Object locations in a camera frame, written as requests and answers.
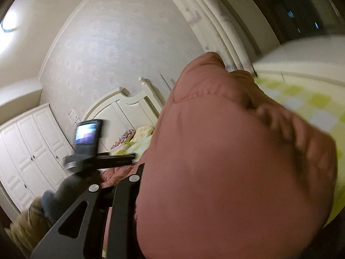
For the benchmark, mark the white window sill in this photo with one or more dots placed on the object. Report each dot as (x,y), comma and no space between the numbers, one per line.
(310,59)

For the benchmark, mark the round ceiling light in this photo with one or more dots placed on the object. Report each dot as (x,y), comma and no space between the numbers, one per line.
(9,24)

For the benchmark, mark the person's left forearm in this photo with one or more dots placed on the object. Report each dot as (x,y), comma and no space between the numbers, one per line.
(27,226)

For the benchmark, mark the green checked bedsheet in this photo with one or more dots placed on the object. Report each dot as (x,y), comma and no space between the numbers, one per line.
(310,102)

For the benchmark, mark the dark window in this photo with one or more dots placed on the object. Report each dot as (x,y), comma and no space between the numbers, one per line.
(291,10)

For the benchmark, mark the colourful patterned cushion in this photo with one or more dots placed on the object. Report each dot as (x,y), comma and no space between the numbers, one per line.
(122,140)

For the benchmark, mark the white bed headboard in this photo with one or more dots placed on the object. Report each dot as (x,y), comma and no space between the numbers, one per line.
(121,113)

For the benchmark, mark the wall switch plate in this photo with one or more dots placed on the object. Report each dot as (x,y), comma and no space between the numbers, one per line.
(73,118)

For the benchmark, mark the white wardrobe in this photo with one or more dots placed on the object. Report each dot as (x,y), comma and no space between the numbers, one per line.
(32,145)

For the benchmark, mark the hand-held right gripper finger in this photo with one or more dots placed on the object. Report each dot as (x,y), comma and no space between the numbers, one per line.
(126,194)

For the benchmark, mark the pale yellow floral pillow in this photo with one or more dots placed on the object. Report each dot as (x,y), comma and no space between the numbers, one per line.
(142,132)

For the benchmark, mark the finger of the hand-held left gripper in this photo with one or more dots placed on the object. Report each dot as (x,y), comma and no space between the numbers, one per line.
(118,159)

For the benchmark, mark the large pink quilted garment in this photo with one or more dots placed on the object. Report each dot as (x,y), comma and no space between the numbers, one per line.
(229,167)

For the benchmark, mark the striped pale curtain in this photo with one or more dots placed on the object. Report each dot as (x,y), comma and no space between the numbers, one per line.
(204,19)

